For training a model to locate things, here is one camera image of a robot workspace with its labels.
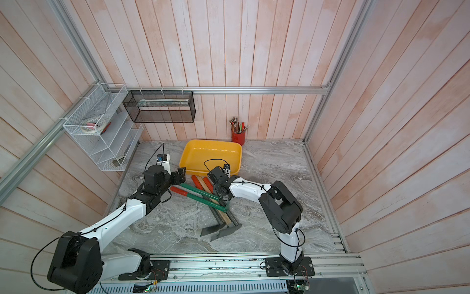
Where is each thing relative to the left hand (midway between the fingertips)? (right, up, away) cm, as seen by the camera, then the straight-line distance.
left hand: (179, 170), depth 86 cm
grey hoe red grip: (+20, -27, -3) cm, 34 cm away
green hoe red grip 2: (+21, -18, 0) cm, 28 cm away
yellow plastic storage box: (+6, +7, +26) cm, 27 cm away
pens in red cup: (+29, +25, +24) cm, 45 cm away
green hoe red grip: (+12, -12, +5) cm, 17 cm away
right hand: (+19, -9, +9) cm, 23 cm away
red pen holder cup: (+30, +19, +28) cm, 45 cm away
